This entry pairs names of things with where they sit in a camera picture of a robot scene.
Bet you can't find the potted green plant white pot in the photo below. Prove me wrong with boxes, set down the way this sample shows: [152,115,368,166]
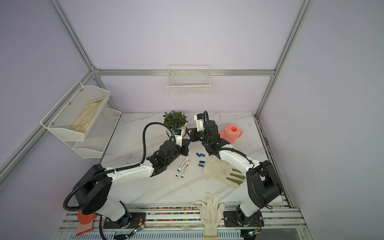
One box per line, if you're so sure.
[163,111,188,137]

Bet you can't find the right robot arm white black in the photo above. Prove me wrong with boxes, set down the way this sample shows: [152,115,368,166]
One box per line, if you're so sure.
[187,114,283,219]

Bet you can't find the beige cloth in basket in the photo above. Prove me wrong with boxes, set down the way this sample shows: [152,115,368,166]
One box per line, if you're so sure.
[70,98,105,134]

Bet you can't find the lower white mesh shelf basket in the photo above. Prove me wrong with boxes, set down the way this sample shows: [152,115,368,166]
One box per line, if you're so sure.
[73,107,122,159]

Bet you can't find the upper white mesh shelf basket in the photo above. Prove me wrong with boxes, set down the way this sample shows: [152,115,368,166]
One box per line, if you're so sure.
[40,82,110,142]

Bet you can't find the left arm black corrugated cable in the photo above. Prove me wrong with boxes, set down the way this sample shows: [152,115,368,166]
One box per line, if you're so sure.
[62,121,175,211]

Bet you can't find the beige glove green fingers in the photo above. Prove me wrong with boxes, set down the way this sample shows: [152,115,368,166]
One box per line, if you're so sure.
[202,156,246,188]

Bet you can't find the white mesh shelf basket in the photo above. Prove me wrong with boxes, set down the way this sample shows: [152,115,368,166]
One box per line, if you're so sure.
[40,82,110,142]
[73,107,122,159]

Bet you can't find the white wire wall basket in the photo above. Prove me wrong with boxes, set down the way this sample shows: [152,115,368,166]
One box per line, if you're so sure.
[166,65,211,97]

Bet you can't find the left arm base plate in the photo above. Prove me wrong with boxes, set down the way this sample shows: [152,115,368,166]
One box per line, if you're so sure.
[103,212,146,229]

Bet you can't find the white knit glove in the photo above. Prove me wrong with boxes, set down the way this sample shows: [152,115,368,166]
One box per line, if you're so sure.
[194,192,225,238]

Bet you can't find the pink watering can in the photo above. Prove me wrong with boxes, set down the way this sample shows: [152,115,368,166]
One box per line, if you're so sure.
[219,124,243,144]

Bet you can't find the red rubber glove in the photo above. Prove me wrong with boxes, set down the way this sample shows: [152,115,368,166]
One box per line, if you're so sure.
[76,210,96,237]

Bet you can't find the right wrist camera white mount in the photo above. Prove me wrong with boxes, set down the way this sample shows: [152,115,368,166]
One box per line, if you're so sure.
[194,114,205,132]

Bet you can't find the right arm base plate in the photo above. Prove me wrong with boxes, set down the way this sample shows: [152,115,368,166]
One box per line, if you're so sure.
[223,211,265,227]

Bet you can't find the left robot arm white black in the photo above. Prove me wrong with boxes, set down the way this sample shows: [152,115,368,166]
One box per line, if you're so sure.
[73,139,191,225]

